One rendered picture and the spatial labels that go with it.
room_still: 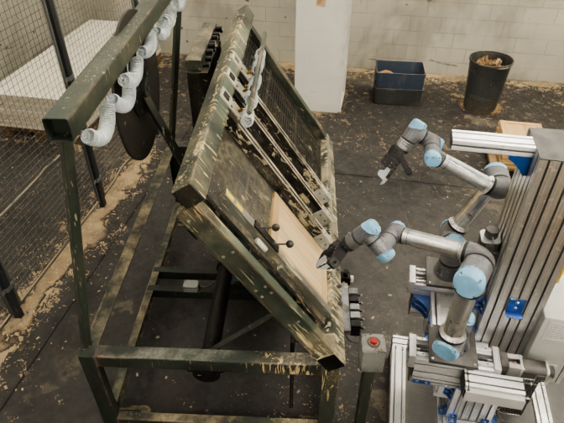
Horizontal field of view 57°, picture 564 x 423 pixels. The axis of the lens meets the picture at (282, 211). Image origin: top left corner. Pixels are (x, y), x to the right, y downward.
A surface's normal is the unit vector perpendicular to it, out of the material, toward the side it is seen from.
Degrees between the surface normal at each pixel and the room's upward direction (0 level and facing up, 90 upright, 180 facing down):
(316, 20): 90
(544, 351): 90
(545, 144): 0
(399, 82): 90
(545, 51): 90
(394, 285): 0
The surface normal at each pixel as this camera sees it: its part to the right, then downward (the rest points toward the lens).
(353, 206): 0.00, -0.78
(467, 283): -0.55, 0.41
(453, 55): -0.19, 0.61
